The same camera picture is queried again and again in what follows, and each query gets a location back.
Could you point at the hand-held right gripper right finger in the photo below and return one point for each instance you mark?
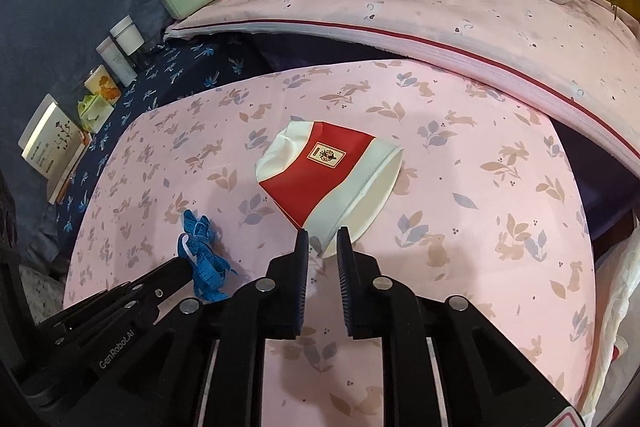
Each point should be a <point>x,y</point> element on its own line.
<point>345,282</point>

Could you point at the navy floral cloth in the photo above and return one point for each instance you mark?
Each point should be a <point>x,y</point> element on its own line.
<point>165,77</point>

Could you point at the blue measuring tape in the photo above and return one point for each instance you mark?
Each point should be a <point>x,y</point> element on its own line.
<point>205,257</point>

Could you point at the white book with plant print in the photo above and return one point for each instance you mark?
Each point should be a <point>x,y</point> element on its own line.
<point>52,142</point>

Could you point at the white bottle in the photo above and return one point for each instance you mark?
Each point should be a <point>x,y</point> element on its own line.
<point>117,62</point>

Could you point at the white plastic bag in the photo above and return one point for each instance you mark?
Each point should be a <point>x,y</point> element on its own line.
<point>620,307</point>

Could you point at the pink rabbit print blanket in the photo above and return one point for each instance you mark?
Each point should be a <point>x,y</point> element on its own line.
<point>475,207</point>

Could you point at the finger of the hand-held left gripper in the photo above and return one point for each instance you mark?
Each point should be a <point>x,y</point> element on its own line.
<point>170,279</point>

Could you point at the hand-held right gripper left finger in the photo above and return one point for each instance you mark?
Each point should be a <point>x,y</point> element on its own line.
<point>300,279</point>

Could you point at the red and white pouch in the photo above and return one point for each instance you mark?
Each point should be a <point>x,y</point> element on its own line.
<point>330,167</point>

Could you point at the small floral box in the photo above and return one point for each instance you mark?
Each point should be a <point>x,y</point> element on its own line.
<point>102,84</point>

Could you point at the green yellow packet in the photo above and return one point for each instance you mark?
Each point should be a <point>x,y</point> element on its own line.
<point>95,112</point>

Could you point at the white jar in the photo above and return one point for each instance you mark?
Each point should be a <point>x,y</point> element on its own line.
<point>127,37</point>

